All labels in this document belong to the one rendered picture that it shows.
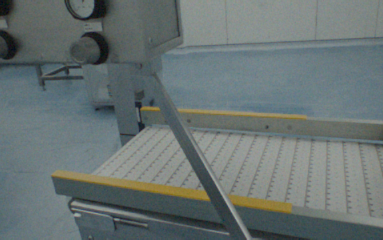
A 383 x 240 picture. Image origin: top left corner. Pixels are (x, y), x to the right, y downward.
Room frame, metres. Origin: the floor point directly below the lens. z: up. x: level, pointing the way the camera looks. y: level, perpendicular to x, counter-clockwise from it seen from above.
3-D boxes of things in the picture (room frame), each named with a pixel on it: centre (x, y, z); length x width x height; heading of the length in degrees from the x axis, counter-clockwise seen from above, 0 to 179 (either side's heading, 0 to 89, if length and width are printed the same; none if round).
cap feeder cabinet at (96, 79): (3.37, 0.63, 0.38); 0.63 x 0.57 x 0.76; 75
